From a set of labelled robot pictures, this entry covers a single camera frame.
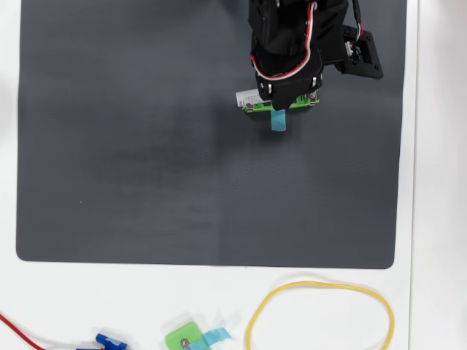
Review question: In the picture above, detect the crumpled blue tape piece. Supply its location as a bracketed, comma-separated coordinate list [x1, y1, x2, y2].
[189, 327, 234, 350]

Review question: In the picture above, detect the long blue masking tape strip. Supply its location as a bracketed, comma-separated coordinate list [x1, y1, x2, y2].
[269, 109, 287, 132]

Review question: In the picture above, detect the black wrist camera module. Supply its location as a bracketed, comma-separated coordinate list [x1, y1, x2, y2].
[320, 23, 385, 80]

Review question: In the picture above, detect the black camera cable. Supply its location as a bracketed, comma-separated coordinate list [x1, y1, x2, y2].
[350, 0, 366, 47]

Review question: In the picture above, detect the red wire with clip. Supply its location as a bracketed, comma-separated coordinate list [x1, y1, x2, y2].
[0, 312, 47, 350]

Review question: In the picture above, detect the small green printed block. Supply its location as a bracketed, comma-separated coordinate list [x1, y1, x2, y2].
[163, 320, 205, 350]

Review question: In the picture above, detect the green battery holder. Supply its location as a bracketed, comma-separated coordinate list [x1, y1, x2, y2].
[242, 88, 321, 114]

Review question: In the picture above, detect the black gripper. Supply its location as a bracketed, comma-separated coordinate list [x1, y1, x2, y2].
[250, 34, 325, 111]

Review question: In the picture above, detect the red white black servo cable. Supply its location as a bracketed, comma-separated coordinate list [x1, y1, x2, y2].
[250, 0, 320, 82]

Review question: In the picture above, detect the white AA battery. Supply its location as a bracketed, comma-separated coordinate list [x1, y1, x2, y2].
[235, 88, 273, 109]

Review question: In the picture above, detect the dark grey textured mat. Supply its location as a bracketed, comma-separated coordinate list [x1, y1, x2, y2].
[15, 0, 408, 271]

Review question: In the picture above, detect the yellow cable loop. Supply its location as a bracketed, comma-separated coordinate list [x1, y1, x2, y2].
[244, 279, 396, 350]

